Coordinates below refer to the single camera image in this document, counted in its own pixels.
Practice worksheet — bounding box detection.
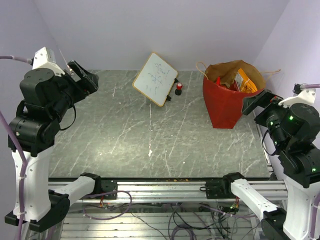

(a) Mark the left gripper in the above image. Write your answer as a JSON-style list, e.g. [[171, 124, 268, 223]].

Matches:
[[49, 59, 99, 122]]

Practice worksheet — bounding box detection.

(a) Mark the orange snack bag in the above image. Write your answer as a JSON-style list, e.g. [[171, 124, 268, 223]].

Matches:
[[234, 68, 258, 94]]

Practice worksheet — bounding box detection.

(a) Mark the red paper bag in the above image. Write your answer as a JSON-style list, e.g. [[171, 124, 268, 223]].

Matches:
[[199, 60, 280, 129]]

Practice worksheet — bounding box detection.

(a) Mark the red Doritos bag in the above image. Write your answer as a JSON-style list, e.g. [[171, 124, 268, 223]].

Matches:
[[215, 76, 230, 89]]

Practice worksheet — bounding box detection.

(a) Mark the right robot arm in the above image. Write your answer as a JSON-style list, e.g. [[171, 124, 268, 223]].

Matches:
[[220, 88, 320, 240]]

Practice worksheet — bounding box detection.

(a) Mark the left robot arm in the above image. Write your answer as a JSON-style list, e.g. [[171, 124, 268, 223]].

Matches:
[[4, 61, 102, 233]]

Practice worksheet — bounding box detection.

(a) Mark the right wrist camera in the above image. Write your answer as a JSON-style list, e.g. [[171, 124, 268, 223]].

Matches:
[[278, 83, 320, 108]]

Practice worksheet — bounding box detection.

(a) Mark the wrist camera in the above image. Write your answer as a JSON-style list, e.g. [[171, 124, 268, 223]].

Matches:
[[32, 47, 65, 76], [278, 83, 320, 108]]

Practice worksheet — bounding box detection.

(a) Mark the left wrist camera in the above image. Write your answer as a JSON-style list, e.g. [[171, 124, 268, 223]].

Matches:
[[32, 47, 65, 76]]

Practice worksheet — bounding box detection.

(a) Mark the small whiteboard yellow frame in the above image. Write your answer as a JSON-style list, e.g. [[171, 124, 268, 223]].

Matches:
[[132, 52, 178, 107]]

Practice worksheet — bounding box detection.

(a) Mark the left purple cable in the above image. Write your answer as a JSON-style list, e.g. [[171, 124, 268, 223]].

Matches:
[[0, 55, 33, 240]]

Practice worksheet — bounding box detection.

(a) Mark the aluminium frame rail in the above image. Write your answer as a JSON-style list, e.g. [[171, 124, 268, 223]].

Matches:
[[77, 181, 288, 204]]

